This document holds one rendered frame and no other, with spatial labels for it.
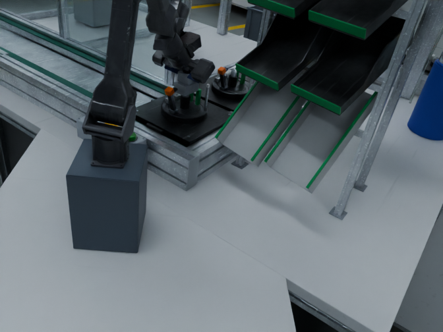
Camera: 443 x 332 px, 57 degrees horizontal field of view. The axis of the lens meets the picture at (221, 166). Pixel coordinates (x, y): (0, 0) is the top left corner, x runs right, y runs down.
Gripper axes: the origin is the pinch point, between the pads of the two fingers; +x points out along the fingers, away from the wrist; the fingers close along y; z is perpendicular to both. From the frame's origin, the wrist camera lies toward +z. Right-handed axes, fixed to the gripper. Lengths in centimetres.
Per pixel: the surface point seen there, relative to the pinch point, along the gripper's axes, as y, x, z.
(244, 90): -5.0, 24.8, 11.7
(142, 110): 9.3, 3.7, -15.1
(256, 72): -25.0, -11.6, 1.8
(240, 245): -39, 2, -35
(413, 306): -84, 91, -18
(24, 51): 82, 13, -12
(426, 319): -90, 93, -20
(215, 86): 3.0, 20.9, 7.6
